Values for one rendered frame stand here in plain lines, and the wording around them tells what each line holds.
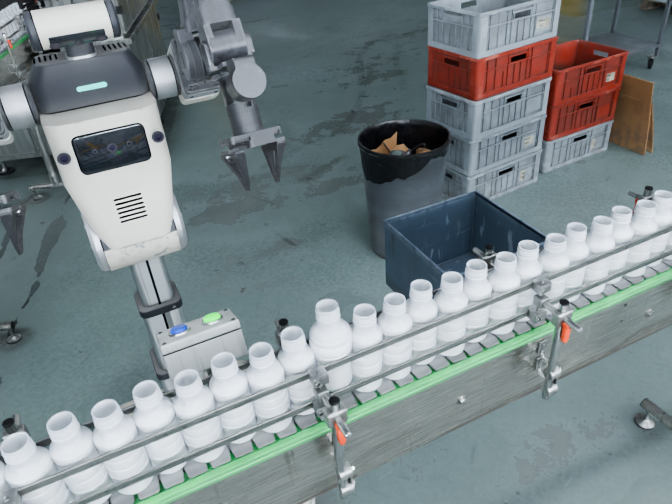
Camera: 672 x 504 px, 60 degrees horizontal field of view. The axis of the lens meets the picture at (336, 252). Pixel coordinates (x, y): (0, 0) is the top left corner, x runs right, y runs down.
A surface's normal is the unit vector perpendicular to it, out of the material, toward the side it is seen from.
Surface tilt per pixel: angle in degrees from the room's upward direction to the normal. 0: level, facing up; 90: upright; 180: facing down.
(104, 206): 90
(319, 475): 90
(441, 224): 90
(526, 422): 0
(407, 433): 90
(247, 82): 67
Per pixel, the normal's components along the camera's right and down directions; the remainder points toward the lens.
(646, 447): -0.07, -0.83
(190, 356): 0.39, 0.17
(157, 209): 0.44, 0.48
